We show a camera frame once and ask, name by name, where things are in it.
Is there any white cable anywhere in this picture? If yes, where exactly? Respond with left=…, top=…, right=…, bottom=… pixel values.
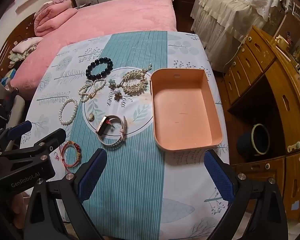
left=224, top=36, right=248, bottom=73

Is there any pink plastic box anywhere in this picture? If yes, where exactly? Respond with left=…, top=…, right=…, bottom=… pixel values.
left=150, top=68, right=224, bottom=153

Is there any floral pillow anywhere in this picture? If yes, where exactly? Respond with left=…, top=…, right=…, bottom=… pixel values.
left=9, top=37, right=43, bottom=63

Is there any cream mug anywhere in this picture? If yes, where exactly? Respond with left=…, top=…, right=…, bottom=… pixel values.
left=275, top=35, right=287, bottom=47

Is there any leaf print teal tablecloth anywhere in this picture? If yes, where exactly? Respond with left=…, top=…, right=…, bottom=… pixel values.
left=19, top=30, right=230, bottom=233

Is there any pink bed blanket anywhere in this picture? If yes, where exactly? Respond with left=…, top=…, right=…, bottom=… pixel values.
left=10, top=0, right=177, bottom=100

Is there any wooden desk with drawers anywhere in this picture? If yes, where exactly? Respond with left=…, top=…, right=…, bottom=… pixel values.
left=224, top=25, right=300, bottom=225

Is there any dark blue bucket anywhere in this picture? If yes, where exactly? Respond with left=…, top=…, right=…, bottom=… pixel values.
left=236, top=124, right=270, bottom=157

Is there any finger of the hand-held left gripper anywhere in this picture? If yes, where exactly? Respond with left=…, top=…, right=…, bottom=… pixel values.
left=0, top=120, right=32, bottom=153
left=0, top=128, right=67, bottom=165

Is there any red string bracelet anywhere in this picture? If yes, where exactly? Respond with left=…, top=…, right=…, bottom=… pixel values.
left=60, top=141, right=82, bottom=167

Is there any black bead bracelet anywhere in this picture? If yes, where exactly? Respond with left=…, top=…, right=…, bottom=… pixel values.
left=86, top=57, right=114, bottom=80

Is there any twisted pearl necklace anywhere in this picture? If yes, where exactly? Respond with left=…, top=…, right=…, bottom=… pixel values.
left=78, top=78, right=107, bottom=103

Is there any pink band smart watch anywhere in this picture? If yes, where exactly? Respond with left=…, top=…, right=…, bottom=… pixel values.
left=95, top=115, right=128, bottom=150

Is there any cream lace furniture cover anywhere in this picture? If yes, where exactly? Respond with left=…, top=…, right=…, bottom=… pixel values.
left=190, top=0, right=290, bottom=72

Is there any white pearl bracelet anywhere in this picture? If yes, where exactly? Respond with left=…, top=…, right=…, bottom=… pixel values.
left=59, top=98, right=78, bottom=125

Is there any folded pink quilt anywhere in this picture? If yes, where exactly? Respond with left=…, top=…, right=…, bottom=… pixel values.
left=34, top=0, right=78, bottom=37

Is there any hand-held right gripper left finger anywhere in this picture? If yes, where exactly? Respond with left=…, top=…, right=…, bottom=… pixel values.
left=22, top=148, right=108, bottom=240

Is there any wooden headboard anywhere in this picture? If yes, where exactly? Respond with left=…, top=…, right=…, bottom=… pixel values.
left=0, top=12, right=40, bottom=80

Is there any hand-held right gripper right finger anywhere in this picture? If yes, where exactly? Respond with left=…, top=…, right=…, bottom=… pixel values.
left=204, top=150, right=289, bottom=240

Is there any gold leaf hair clip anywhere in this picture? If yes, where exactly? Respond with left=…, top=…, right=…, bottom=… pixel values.
left=119, top=70, right=148, bottom=96

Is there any dark bag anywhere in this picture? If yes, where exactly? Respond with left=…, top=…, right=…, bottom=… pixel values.
left=0, top=97, right=15, bottom=135

